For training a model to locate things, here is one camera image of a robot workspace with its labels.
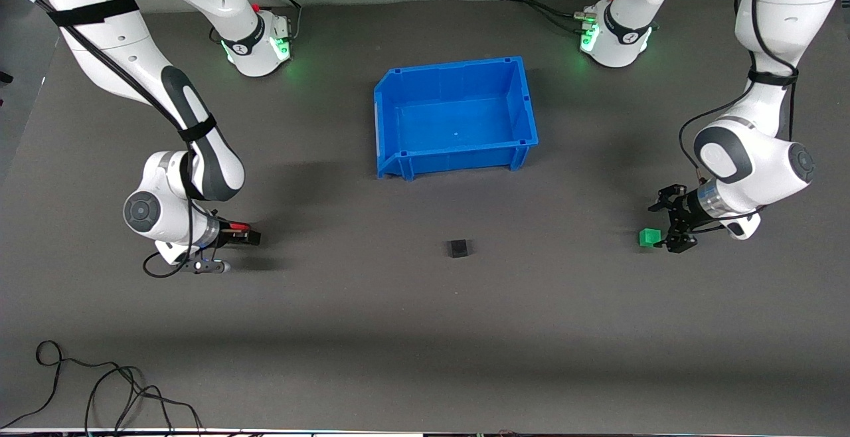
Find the small green cube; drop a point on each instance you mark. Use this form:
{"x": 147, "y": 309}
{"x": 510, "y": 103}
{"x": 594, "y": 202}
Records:
{"x": 647, "y": 238}

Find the small black cube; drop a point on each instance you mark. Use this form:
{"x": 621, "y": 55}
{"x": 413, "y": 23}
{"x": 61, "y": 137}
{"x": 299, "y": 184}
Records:
{"x": 457, "y": 248}

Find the small red cube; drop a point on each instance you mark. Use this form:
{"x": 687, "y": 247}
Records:
{"x": 240, "y": 228}

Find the blue plastic storage bin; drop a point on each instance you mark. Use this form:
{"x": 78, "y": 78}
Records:
{"x": 458, "y": 125}

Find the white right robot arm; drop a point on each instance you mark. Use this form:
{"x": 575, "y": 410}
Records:
{"x": 106, "y": 38}

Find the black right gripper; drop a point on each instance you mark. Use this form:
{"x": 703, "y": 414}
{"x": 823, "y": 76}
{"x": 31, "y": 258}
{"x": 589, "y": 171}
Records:
{"x": 226, "y": 233}

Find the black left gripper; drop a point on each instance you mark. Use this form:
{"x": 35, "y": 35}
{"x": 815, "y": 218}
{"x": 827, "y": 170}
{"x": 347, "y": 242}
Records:
{"x": 686, "y": 210}

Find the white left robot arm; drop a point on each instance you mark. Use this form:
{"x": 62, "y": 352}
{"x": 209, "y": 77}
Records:
{"x": 750, "y": 158}

